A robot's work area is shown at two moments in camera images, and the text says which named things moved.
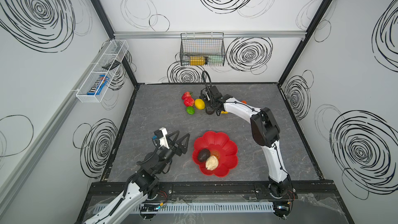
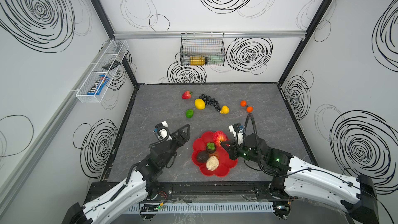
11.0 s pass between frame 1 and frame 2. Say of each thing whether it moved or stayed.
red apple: moved
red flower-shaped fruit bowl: stayed
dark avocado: stayed
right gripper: moved
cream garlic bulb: stayed
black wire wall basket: stayed
